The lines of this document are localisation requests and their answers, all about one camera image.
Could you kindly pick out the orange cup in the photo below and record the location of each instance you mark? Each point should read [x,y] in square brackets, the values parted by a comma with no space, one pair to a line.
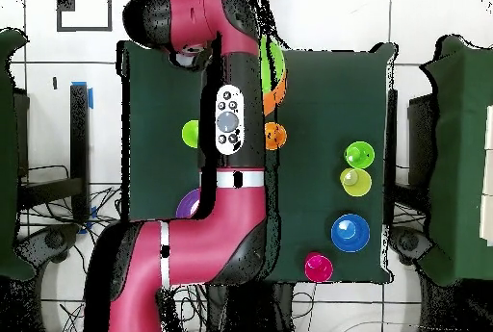
[277,136]

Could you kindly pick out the large orange bowl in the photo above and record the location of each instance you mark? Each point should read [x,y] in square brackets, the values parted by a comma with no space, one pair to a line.
[277,97]

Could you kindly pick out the light green bowl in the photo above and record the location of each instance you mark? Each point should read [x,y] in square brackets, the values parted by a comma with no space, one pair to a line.
[273,62]

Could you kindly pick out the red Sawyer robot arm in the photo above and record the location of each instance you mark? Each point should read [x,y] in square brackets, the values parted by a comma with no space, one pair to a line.
[231,224]

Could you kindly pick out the lime green cup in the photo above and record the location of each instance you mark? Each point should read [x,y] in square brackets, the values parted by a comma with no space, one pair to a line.
[190,134]

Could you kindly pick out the purple bowl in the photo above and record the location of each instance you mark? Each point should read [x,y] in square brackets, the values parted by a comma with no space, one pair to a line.
[186,205]

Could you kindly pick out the dark green table cloth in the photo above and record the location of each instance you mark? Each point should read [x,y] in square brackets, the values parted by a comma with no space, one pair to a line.
[327,89]

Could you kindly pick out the yellow cup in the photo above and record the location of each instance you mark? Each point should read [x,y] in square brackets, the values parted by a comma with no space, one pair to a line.
[360,187]

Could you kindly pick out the blue bowl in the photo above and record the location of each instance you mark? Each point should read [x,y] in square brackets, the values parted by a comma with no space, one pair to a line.
[350,234]

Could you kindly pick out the red cup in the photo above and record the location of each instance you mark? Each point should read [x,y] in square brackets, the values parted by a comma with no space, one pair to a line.
[318,267]

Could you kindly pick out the blue tape strip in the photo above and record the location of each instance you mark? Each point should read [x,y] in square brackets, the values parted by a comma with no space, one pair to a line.
[93,212]
[90,99]

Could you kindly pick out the black metal stand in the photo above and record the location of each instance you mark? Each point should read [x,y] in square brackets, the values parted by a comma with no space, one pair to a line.
[79,135]

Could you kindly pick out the dark office chair base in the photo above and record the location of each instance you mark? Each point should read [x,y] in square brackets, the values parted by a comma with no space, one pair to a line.
[54,239]
[409,241]

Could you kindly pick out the small black object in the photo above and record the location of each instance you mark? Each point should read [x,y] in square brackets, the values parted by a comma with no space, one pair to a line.
[55,83]

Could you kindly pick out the black square frame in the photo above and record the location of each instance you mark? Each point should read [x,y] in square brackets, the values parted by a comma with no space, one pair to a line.
[65,1]

